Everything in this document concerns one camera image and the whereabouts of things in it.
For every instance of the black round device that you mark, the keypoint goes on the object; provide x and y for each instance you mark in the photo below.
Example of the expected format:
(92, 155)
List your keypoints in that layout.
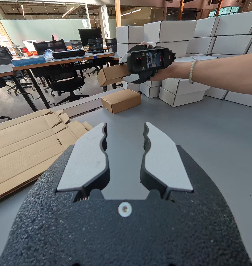
(98, 52)

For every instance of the black mesh chair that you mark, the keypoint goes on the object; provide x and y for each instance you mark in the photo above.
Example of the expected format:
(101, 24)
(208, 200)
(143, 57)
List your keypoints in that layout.
(95, 44)
(111, 44)
(76, 44)

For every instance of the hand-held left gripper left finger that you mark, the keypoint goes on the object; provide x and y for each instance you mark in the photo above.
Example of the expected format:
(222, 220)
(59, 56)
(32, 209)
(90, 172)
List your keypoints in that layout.
(82, 164)

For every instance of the black monitor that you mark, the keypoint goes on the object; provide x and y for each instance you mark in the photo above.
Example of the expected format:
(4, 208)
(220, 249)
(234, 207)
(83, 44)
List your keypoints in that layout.
(89, 34)

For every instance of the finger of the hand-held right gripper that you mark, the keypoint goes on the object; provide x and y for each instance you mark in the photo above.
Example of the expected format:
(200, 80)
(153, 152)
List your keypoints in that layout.
(123, 59)
(129, 78)

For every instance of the brown cardboard box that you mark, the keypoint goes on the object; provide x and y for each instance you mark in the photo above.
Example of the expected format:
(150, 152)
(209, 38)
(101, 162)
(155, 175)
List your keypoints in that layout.
(119, 101)
(111, 74)

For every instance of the grey desk with wooden edge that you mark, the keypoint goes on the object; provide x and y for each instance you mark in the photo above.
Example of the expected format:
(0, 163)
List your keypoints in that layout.
(65, 60)
(1, 70)

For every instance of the black office chair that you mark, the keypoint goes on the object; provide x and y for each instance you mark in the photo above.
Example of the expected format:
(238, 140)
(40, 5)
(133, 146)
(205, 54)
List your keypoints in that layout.
(63, 83)
(1, 56)

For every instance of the orange plastic bin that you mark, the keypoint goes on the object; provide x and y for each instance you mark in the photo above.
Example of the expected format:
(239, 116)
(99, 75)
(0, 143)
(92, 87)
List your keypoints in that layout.
(30, 52)

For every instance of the black long case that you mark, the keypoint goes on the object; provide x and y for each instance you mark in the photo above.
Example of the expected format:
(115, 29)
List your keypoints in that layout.
(67, 54)

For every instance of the person's right forearm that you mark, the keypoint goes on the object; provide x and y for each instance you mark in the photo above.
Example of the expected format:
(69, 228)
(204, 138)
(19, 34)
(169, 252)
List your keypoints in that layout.
(225, 70)

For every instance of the person's right hand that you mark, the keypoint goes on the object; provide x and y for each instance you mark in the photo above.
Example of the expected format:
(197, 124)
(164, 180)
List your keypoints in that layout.
(177, 71)

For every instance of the clear plastic bag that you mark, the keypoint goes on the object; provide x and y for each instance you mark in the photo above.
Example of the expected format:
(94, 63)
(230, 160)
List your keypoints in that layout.
(48, 53)

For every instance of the stack of white cardboard boxes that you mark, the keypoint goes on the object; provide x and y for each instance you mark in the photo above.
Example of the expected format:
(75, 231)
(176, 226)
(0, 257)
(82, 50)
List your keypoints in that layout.
(179, 27)

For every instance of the blue flat box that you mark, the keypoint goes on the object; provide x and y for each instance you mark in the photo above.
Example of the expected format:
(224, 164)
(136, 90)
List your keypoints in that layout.
(28, 60)

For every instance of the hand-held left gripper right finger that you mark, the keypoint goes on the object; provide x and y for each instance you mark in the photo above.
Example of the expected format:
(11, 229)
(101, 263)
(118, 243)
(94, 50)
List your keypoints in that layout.
(165, 164)

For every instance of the stack of flat cardboard sheets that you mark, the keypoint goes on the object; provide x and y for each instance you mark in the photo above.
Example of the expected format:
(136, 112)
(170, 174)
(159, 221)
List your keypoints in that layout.
(24, 145)

